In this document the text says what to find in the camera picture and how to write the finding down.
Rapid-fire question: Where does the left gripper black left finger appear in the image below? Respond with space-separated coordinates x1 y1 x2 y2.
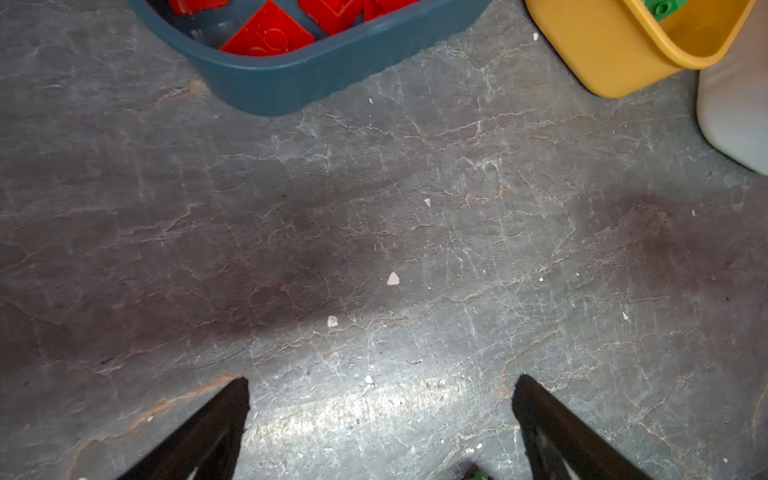
121 377 250 479

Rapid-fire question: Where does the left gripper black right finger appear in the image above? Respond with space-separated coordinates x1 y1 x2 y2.
511 374 650 480

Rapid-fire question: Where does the red long lego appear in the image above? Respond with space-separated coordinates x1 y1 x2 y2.
167 0 230 15
363 0 418 22

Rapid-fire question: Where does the green lego pair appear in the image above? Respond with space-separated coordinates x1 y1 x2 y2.
643 0 688 22

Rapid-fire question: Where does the red square lego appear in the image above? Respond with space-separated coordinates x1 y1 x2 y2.
298 0 364 36

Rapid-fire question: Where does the white plastic bin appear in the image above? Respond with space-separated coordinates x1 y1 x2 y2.
697 1 767 175

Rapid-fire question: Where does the yellow plastic bin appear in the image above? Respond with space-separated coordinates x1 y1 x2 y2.
525 0 756 98

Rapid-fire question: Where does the dark teal plastic bin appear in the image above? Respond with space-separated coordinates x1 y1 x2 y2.
128 1 488 116

